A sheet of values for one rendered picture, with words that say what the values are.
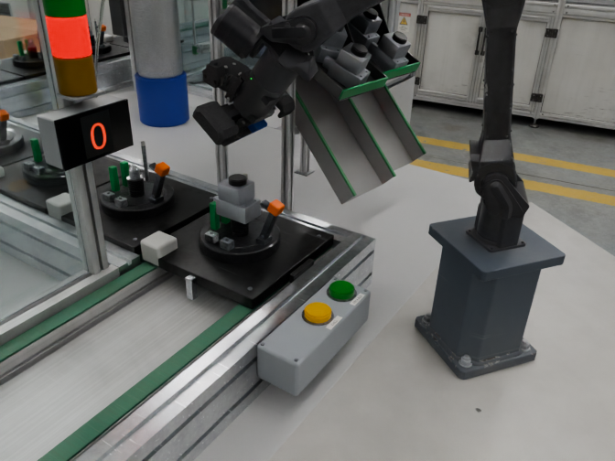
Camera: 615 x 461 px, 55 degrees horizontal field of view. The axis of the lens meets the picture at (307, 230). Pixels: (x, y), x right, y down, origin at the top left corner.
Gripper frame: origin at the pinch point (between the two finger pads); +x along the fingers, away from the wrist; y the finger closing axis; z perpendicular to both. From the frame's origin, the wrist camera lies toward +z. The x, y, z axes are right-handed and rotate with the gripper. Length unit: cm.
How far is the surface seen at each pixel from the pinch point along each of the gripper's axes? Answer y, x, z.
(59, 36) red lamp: 21.2, -6.9, 17.9
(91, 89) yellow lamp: 18.8, -2.2, 12.4
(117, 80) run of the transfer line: -73, 93, 75
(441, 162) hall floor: -282, 130, -23
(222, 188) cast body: 2.2, 8.0, -5.3
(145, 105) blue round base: -52, 68, 47
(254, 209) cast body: -0.4, 8.0, -11.1
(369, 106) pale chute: -46.1, 5.6, -5.0
